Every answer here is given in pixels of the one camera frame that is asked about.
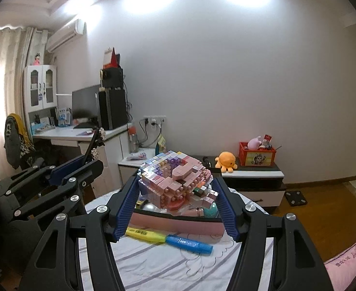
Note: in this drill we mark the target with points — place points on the white bedside cabinet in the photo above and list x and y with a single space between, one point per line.
129 169

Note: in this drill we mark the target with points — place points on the pink plush toy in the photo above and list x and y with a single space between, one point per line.
253 143

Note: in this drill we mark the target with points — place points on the black bathroom scale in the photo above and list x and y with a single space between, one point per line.
296 198

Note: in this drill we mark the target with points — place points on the pink doll figure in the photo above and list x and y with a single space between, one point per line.
37 59

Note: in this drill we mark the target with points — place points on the pink white brick figure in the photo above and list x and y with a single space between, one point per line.
171 182

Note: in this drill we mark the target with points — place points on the yellow highlighter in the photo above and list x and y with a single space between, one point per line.
144 235

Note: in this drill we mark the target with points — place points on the yellow black printed garment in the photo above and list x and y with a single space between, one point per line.
14 139

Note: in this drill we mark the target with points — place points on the blue white packet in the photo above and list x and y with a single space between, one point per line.
63 116

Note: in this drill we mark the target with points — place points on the pink storage box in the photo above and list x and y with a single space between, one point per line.
178 224

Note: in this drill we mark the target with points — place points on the white desk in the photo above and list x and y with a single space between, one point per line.
59 133

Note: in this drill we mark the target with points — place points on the white hutch cabinet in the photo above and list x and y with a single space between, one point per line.
40 68

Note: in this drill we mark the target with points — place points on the black computer monitor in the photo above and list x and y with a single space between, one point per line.
85 103

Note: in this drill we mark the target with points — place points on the orange octopus plush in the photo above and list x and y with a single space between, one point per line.
226 160

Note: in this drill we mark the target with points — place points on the red storage crate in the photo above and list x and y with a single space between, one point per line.
256 159

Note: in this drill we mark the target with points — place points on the red white box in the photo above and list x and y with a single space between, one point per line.
108 56

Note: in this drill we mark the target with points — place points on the white air conditioner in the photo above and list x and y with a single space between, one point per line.
64 36

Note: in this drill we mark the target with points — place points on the pale yellow pouch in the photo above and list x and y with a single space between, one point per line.
161 144

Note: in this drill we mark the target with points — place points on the beige curtain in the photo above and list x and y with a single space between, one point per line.
2 81

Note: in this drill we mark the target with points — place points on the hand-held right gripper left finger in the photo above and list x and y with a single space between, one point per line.
126 209

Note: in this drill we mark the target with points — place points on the pink quilt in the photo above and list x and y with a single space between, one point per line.
347 266

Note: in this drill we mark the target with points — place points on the teal ball capsule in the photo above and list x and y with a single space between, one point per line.
212 211

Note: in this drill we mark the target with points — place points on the red white packet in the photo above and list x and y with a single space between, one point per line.
267 139

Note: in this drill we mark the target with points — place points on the black computer tower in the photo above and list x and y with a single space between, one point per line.
112 109

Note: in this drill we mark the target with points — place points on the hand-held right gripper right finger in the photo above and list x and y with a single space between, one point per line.
228 209

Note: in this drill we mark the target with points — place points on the black white low cabinet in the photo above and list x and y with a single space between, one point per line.
265 200

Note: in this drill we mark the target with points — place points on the pink mouse pad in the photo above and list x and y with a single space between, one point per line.
85 132

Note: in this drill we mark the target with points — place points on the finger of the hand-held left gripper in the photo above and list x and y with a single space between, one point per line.
65 166
87 171

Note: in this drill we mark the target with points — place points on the black speaker box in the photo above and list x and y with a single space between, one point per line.
114 78

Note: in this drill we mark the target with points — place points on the blue highlighter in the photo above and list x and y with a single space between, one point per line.
187 244

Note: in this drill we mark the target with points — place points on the red capped bottle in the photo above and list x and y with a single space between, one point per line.
133 142

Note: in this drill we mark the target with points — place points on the small beige round ornament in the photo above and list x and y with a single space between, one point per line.
102 74

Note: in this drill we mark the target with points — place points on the white wall outlet strip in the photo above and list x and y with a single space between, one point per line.
155 118

